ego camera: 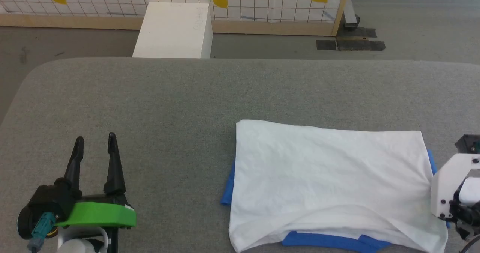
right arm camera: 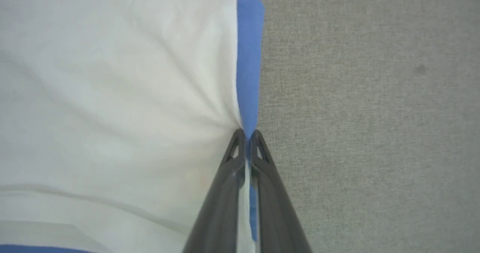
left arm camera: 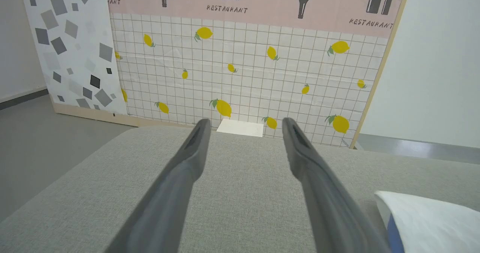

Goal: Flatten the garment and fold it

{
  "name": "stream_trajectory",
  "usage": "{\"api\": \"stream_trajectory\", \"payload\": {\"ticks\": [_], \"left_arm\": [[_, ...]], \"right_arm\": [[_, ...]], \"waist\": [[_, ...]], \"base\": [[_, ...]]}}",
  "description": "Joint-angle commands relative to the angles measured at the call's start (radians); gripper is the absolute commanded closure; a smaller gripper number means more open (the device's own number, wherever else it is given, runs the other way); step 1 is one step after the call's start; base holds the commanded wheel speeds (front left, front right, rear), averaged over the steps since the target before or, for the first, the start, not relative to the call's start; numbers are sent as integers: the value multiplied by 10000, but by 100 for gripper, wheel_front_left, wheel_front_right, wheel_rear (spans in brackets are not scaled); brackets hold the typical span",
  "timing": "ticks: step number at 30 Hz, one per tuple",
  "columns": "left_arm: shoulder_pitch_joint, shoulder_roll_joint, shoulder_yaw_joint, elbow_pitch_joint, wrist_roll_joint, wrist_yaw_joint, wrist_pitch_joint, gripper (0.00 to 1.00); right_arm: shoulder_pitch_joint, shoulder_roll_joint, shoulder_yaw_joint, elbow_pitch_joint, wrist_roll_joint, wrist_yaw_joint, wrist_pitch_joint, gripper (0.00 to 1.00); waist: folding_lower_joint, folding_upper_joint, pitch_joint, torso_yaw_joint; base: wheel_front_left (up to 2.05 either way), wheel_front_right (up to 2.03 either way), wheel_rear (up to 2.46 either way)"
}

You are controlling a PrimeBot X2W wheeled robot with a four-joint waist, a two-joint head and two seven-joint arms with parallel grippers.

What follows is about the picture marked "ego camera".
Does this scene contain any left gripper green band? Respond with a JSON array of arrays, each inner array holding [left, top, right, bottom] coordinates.
[[56, 132, 137, 253]]

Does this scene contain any grey metal screen foot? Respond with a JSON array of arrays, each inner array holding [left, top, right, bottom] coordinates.
[[343, 0, 361, 29]]

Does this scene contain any blue and white garment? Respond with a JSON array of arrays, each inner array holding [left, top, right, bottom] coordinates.
[[220, 119, 449, 253]]

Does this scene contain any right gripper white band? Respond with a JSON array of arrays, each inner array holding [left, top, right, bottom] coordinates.
[[430, 154, 480, 241]]

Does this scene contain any medium black tape patch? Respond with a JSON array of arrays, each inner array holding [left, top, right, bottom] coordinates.
[[336, 27, 377, 39]]

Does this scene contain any wooden framed lemon grid screen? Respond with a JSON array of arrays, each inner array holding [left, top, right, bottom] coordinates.
[[0, 0, 354, 37]]

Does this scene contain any teal connector with cable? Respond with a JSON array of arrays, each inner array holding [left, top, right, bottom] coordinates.
[[27, 212, 57, 253]]

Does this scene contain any long black tape strip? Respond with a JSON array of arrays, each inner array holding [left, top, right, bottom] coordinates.
[[336, 39, 386, 52]]

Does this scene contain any white rectangular box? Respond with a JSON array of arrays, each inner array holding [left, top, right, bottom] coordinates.
[[132, 2, 213, 59]]

